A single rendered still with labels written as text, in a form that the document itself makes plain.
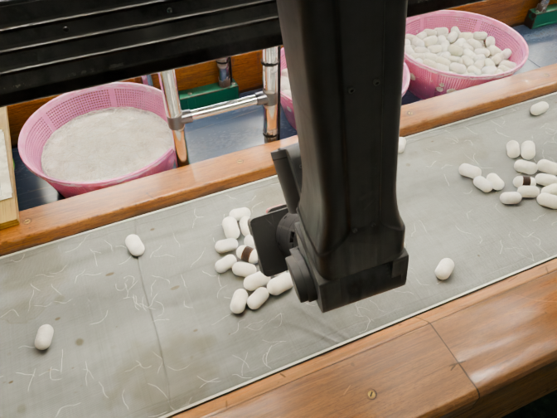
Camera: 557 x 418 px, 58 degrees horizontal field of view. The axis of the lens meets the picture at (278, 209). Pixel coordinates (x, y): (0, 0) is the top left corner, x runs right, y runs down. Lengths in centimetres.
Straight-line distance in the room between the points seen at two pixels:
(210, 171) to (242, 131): 23
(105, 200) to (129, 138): 17
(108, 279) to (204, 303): 14
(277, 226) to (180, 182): 27
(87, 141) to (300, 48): 74
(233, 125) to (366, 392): 61
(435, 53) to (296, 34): 95
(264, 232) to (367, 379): 20
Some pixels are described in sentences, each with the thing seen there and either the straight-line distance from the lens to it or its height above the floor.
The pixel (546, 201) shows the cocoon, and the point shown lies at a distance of 84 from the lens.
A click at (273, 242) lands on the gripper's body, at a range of 53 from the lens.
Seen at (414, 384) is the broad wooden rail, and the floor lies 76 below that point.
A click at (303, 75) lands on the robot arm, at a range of 23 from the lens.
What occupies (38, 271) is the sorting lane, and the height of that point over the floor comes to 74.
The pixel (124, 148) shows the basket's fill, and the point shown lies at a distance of 90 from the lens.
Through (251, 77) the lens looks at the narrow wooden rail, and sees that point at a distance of 108.
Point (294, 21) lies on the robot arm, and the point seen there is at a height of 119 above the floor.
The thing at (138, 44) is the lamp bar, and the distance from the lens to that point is 47.
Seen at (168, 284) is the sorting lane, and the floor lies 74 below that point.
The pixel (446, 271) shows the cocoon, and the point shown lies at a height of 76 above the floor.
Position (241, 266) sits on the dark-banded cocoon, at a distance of 66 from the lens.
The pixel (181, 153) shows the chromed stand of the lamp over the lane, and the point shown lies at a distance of 78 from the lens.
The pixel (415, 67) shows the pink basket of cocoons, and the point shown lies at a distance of 106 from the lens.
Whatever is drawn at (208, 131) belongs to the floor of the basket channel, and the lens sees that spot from 99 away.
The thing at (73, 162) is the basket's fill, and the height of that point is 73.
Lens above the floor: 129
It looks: 47 degrees down
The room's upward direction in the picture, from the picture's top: straight up
